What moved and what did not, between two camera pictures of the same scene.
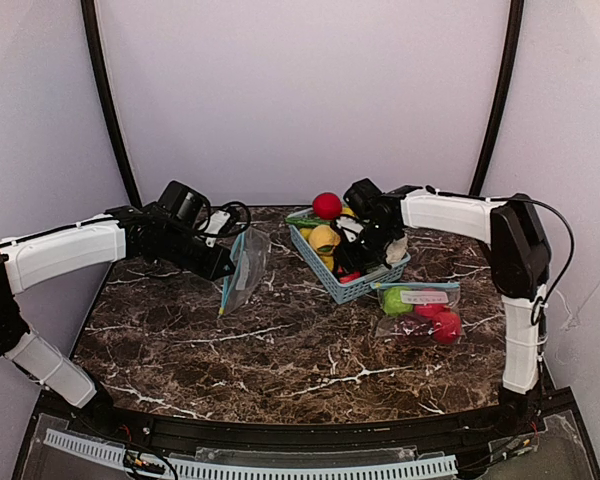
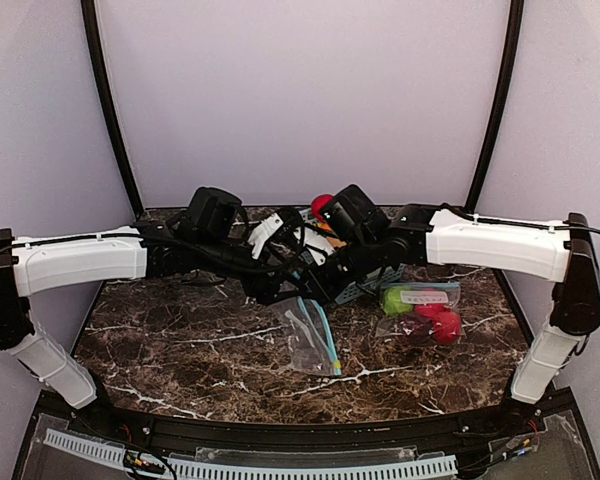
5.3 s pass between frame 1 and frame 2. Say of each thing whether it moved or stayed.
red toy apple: stayed
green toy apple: stayed
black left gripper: moved
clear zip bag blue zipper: stayed
